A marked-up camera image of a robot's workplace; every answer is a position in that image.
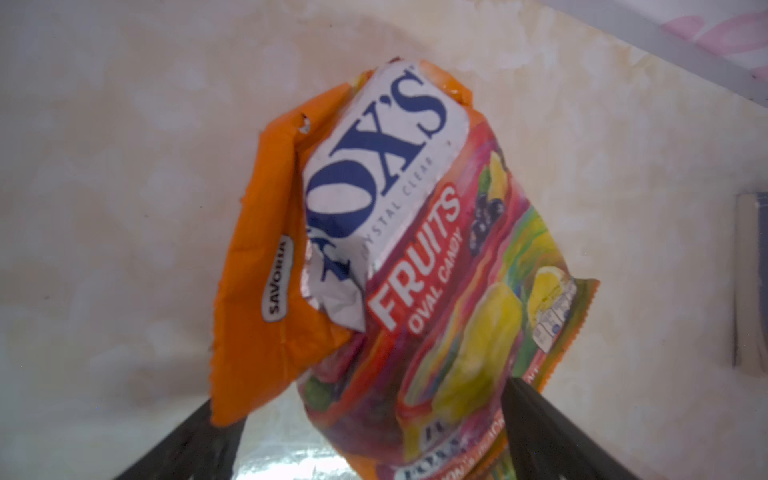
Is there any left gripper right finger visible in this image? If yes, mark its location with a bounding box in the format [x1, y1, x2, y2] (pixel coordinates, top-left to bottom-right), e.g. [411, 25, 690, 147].
[501, 378, 637, 480]

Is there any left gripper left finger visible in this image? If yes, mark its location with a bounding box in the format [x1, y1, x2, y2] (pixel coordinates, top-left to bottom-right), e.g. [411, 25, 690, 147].
[116, 400, 246, 480]

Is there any red yellow snack packet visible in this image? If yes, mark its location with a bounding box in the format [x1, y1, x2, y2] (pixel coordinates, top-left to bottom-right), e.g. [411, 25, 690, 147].
[210, 60, 598, 479]

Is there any blue booklet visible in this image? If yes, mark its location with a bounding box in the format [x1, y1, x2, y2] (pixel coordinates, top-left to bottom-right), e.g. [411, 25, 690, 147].
[734, 192, 767, 377]

